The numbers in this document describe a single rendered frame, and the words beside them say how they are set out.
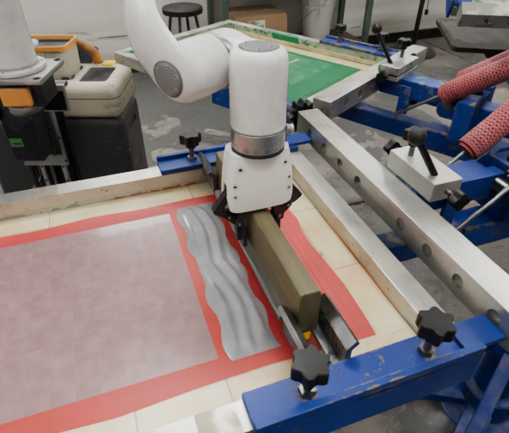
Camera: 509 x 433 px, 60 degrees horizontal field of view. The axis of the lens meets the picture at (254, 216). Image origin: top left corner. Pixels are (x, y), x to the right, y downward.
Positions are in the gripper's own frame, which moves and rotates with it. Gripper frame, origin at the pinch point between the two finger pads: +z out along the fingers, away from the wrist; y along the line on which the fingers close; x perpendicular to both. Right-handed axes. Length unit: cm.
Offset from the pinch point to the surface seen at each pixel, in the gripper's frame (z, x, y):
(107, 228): 6.0, -16.5, 23.1
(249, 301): 5.5, 9.3, 4.6
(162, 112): 102, -281, -23
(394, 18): 76, -380, -298
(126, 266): 6.0, -5.0, 21.1
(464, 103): -2, -25, -62
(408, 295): 2.5, 18.6, -16.2
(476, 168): -2.6, 0.1, -42.7
